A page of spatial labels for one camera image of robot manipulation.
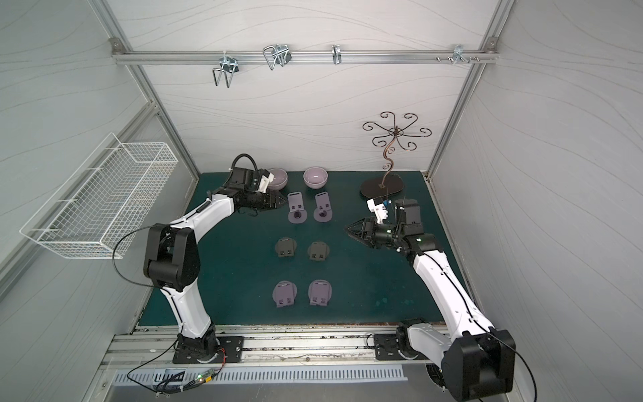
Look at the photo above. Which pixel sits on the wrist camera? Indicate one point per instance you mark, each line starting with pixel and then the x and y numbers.
pixel 378 207
pixel 265 179

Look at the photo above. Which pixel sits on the brown metal jewelry stand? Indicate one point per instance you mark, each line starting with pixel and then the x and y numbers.
pixel 393 138

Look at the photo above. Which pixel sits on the left pink bowl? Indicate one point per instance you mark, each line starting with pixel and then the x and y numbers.
pixel 280 179

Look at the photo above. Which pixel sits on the white vent strip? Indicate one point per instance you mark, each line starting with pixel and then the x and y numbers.
pixel 341 374

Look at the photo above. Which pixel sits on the white wire basket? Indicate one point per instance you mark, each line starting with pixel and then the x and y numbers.
pixel 107 197

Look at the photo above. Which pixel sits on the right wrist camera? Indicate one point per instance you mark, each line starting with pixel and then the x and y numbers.
pixel 378 207

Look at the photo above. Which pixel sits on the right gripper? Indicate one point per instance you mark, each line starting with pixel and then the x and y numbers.
pixel 372 234

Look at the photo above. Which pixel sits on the pink bowl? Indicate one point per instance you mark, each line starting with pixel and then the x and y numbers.
pixel 280 179
pixel 315 177

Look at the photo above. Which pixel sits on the purple phone stand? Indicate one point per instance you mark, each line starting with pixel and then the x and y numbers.
pixel 323 212
pixel 284 294
pixel 320 293
pixel 297 212

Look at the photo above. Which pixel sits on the metal double hook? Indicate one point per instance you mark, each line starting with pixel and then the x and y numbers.
pixel 277 55
pixel 224 74

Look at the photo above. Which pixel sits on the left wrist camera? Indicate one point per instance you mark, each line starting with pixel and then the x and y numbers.
pixel 265 179

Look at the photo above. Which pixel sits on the right pink bowl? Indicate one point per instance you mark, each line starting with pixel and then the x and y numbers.
pixel 315 177

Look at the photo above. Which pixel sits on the green table mat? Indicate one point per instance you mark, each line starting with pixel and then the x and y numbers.
pixel 240 268

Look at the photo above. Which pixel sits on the aluminium top rail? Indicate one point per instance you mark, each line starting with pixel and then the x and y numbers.
pixel 299 57

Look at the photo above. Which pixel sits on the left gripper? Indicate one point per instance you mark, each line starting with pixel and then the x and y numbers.
pixel 259 199

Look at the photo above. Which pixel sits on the small metal hook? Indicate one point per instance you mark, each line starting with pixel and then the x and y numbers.
pixel 336 54

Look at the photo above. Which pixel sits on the metal double hook middle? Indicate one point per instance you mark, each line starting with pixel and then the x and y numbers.
pixel 277 55

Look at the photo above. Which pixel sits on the metal hook right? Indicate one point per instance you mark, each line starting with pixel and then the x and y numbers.
pixel 459 56

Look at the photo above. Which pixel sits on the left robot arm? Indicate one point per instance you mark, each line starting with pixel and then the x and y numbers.
pixel 172 260

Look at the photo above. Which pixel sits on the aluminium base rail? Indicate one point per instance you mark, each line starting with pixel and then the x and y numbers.
pixel 263 345

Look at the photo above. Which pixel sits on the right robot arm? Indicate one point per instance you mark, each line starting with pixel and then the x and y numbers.
pixel 474 360

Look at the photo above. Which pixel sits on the metal double hook left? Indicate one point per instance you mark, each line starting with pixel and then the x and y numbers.
pixel 224 74

